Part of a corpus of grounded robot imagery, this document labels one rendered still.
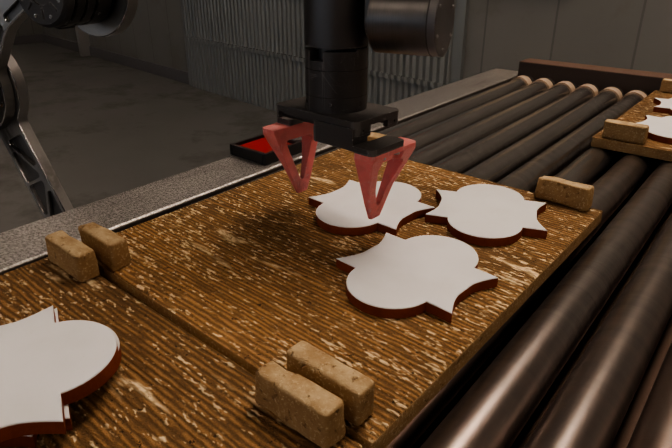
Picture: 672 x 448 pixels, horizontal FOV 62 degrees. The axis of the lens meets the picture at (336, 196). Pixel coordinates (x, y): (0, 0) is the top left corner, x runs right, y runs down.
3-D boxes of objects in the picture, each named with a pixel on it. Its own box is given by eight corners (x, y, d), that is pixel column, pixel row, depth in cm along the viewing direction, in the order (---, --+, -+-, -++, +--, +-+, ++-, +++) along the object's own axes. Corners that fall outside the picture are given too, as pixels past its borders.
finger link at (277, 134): (309, 177, 63) (307, 95, 59) (358, 194, 58) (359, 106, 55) (263, 195, 58) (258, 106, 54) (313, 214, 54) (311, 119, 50)
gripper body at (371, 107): (320, 110, 58) (319, 37, 55) (400, 128, 52) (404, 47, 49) (274, 122, 54) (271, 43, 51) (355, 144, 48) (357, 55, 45)
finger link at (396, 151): (356, 193, 58) (358, 105, 55) (413, 212, 54) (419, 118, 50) (311, 213, 54) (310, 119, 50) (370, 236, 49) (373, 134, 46)
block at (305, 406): (252, 404, 34) (250, 368, 33) (274, 387, 35) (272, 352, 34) (327, 456, 30) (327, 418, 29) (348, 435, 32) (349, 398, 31)
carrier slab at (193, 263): (76, 262, 53) (73, 247, 52) (350, 154, 81) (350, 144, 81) (371, 464, 32) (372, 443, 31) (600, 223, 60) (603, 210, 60)
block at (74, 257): (48, 262, 50) (41, 234, 49) (68, 254, 51) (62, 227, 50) (81, 285, 46) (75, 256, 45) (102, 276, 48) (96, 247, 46)
